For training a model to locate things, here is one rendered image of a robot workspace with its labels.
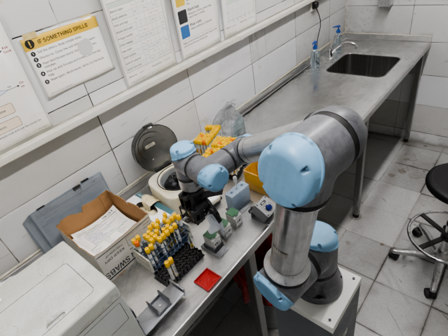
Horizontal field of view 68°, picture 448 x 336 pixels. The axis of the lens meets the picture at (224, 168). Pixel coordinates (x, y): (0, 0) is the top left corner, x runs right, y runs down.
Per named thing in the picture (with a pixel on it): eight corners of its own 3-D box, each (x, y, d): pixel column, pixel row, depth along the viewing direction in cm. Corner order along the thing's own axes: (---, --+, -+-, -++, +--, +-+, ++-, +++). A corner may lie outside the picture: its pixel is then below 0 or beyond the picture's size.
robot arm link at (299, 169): (317, 286, 93) (368, 127, 55) (282, 324, 86) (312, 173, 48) (284, 258, 99) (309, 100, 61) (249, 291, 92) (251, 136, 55)
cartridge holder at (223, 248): (219, 259, 121) (217, 252, 119) (201, 248, 126) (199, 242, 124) (228, 249, 124) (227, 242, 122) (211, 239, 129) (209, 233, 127)
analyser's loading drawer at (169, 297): (137, 348, 97) (131, 339, 94) (124, 335, 101) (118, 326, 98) (187, 295, 108) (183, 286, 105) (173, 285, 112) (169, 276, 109)
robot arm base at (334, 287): (353, 282, 102) (355, 261, 96) (321, 315, 95) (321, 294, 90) (313, 255, 112) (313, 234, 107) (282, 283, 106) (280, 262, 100)
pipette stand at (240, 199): (238, 217, 136) (234, 199, 130) (225, 210, 140) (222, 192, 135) (254, 203, 141) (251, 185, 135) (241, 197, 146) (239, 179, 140)
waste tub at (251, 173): (269, 199, 142) (267, 180, 136) (245, 187, 150) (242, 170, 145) (287, 181, 149) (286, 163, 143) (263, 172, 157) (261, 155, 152)
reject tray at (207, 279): (208, 292, 110) (208, 291, 110) (193, 283, 114) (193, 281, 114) (221, 277, 114) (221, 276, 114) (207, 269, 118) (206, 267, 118)
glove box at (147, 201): (160, 239, 133) (153, 222, 128) (125, 217, 147) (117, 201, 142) (182, 219, 140) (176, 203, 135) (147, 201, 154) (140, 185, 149)
